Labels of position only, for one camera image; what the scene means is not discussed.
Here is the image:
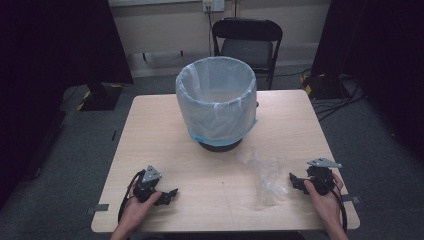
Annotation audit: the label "white wall socket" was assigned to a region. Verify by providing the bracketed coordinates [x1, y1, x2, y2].
[202, 0, 226, 13]

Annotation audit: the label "black trash bin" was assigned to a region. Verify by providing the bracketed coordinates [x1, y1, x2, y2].
[198, 99, 260, 154]

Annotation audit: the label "person's right hand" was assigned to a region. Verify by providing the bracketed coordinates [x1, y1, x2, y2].
[303, 172, 345, 232]

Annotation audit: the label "black folding chair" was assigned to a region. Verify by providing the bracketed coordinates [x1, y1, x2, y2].
[211, 17, 284, 91]

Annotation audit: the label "black wall socket cable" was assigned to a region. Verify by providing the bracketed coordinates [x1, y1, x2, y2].
[205, 5, 215, 57]

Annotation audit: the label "grey tape strip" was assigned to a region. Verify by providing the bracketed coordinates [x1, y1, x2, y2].
[341, 194, 363, 205]
[85, 203, 110, 215]

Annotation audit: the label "black curtain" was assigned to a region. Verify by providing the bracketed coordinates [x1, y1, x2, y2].
[311, 0, 424, 163]
[0, 0, 135, 209]

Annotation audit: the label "black floor cables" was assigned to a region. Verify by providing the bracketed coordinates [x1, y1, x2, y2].
[312, 77, 367, 123]

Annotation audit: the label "clear plastic wrap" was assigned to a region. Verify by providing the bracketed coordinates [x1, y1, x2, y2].
[235, 149, 290, 208]

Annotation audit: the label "person's left hand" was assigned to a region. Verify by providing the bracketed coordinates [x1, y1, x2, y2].
[117, 187, 163, 235]

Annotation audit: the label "left hand-held gripper black cable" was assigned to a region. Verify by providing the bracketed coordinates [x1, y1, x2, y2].
[117, 169, 147, 224]

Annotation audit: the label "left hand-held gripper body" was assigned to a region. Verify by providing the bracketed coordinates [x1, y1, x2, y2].
[133, 164, 163, 204]

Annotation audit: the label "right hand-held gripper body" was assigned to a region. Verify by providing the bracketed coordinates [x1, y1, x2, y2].
[305, 157, 343, 197]

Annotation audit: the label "black stand base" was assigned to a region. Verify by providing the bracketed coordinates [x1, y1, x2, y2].
[77, 82, 125, 112]
[300, 73, 352, 101]

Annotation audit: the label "right hand-held gripper black cable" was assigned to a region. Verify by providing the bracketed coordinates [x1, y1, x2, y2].
[329, 185, 349, 233]

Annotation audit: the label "hand-held gripper black cable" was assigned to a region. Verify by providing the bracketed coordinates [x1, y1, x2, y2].
[117, 169, 147, 224]
[329, 185, 349, 233]

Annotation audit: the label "bin with blue liner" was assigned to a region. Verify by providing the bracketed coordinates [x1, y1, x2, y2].
[175, 55, 259, 148]

